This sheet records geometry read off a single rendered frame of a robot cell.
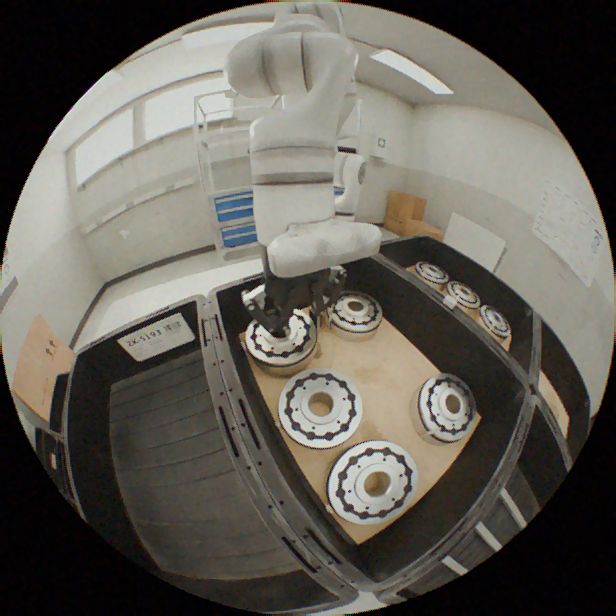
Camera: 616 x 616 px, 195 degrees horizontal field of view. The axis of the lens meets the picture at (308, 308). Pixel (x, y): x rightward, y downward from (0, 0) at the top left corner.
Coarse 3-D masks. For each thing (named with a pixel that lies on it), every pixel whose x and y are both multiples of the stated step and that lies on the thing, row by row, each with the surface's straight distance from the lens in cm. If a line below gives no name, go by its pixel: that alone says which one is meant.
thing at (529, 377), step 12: (396, 240) 47; (408, 240) 51; (456, 252) 58; (396, 264) 35; (492, 276) 57; (432, 288) 32; (492, 336) 32; (504, 348) 32; (528, 372) 36; (528, 384) 34
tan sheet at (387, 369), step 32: (384, 320) 36; (320, 352) 29; (352, 352) 30; (384, 352) 32; (416, 352) 34; (384, 384) 29; (416, 384) 31; (384, 416) 27; (480, 416) 37; (416, 448) 29; (448, 448) 32; (320, 480) 25
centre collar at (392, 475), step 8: (376, 464) 22; (384, 464) 22; (360, 472) 22; (368, 472) 22; (384, 472) 23; (392, 472) 23; (360, 480) 22; (392, 480) 23; (360, 488) 22; (392, 488) 23; (360, 496) 22; (368, 496) 22; (376, 496) 23; (384, 496) 23; (392, 496) 23; (376, 504) 23
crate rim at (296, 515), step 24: (384, 264) 33; (216, 288) 28; (216, 312) 24; (456, 312) 30; (216, 336) 21; (480, 336) 29; (504, 360) 31; (240, 384) 17; (240, 408) 16; (264, 456) 15; (504, 456) 25; (264, 480) 15; (288, 504) 15; (480, 504) 23; (312, 528) 16; (456, 528) 21; (336, 552) 17; (432, 552) 21; (360, 576) 19
